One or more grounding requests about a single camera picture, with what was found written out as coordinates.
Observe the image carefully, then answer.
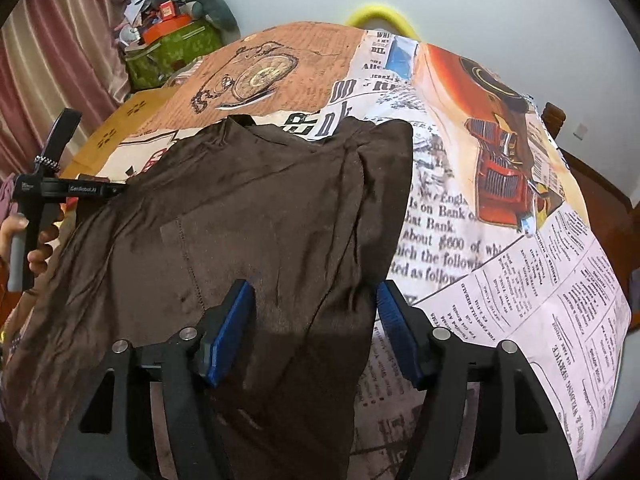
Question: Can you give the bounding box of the brown t-shirt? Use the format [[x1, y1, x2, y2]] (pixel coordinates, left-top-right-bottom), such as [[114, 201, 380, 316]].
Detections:
[[2, 118, 413, 479]]

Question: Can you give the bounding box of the person's left hand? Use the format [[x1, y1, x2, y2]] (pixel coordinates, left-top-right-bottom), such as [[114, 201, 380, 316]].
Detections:
[[0, 211, 61, 279]]

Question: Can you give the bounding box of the striped red gold curtain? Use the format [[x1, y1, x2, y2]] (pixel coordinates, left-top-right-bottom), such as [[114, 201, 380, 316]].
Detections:
[[1, 0, 130, 177]]

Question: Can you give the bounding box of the green patterned storage bag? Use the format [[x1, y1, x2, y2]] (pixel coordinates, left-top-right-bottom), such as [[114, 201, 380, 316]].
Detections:
[[124, 20, 222, 91]]

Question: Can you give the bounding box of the newspaper print bedspread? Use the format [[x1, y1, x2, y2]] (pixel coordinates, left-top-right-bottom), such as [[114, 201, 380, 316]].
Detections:
[[97, 22, 631, 478]]

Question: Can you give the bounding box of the orange box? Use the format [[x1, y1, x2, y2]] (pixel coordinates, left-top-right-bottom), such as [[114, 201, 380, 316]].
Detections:
[[142, 14, 192, 44]]

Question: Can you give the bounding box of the grey plush toy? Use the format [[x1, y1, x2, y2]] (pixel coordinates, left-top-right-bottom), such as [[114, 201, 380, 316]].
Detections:
[[183, 0, 238, 32]]

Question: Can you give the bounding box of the white wall socket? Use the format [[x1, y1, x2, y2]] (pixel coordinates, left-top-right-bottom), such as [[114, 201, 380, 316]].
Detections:
[[574, 124, 588, 140]]

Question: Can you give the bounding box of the wooden bed post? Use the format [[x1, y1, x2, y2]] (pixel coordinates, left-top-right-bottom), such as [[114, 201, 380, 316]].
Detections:
[[541, 102, 566, 140]]

